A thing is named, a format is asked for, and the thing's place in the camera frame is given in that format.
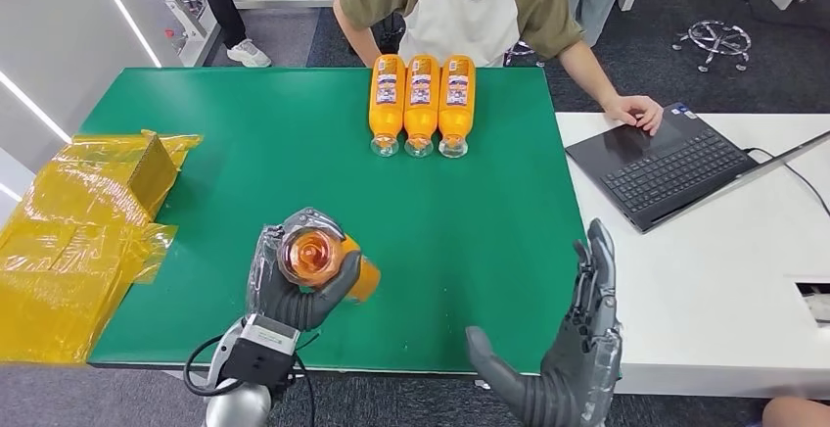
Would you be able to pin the white metal frame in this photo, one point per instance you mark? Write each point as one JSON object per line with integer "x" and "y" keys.
{"x": 285, "y": 1}

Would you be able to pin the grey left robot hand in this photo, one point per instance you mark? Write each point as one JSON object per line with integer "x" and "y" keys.
{"x": 262, "y": 268}

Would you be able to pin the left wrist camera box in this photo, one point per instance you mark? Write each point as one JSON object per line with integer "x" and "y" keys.
{"x": 259, "y": 353}

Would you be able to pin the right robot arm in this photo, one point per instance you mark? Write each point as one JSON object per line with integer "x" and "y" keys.
{"x": 544, "y": 411}

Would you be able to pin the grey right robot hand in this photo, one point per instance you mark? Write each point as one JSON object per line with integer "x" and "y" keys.
{"x": 593, "y": 359}

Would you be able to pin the orange bottle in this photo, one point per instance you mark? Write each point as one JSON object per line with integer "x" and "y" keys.
{"x": 387, "y": 106}
{"x": 421, "y": 106}
{"x": 456, "y": 106}
{"x": 311, "y": 258}

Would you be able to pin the yellow film wrapped cardboard box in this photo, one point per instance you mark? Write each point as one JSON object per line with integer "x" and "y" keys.
{"x": 78, "y": 249}

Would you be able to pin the black laptop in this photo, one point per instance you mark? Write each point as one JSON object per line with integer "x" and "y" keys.
{"x": 674, "y": 164}

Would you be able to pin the chrome chair base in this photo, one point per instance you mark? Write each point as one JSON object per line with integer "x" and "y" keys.
{"x": 519, "y": 53}
{"x": 712, "y": 36}

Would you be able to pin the green table mat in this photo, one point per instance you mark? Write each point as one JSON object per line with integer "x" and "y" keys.
{"x": 454, "y": 229}

